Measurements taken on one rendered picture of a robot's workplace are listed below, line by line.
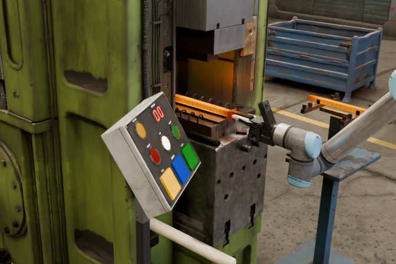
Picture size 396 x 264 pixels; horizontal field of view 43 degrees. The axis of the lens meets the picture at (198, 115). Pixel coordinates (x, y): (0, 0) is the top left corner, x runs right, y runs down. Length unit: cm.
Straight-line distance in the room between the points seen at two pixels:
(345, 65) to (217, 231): 384
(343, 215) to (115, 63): 211
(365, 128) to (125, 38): 90
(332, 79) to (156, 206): 454
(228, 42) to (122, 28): 43
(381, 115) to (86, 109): 109
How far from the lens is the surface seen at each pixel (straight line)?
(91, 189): 226
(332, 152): 200
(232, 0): 197
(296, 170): 194
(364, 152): 269
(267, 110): 197
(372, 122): 188
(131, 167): 144
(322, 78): 590
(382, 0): 1006
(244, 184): 222
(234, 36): 201
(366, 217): 351
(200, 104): 216
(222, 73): 237
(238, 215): 227
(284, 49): 605
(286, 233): 321
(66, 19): 208
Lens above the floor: 170
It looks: 20 degrees down
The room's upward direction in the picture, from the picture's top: 1 degrees clockwise
